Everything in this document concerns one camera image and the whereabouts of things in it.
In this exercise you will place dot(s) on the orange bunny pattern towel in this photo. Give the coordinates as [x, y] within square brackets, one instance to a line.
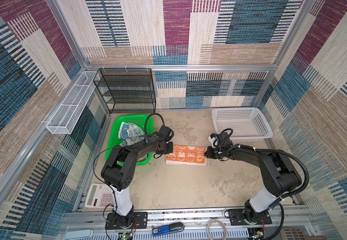
[187, 155]

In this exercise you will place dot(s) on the green plastic laundry basket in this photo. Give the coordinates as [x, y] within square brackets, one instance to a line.
[114, 140]

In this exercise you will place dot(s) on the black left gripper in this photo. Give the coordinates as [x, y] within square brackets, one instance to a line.
[170, 150]

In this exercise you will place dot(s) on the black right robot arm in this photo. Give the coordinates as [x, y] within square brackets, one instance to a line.
[283, 174]

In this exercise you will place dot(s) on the blue black stapler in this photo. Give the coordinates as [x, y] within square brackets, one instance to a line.
[168, 229]

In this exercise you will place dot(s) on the black wire mesh shelf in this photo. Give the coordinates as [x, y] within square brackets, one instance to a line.
[127, 90]

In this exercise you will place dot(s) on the blue patterned towel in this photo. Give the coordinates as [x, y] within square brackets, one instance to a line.
[130, 134]

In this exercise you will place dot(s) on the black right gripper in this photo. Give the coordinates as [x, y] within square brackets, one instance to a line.
[210, 154]

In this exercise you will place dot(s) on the white desk calculator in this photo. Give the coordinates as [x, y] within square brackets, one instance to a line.
[99, 196]

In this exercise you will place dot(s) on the white wire mesh tray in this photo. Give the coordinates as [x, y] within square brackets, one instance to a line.
[68, 113]

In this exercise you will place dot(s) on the white plastic basket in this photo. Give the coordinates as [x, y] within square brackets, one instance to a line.
[247, 124]

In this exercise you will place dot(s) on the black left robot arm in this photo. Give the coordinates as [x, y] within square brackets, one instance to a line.
[119, 169]

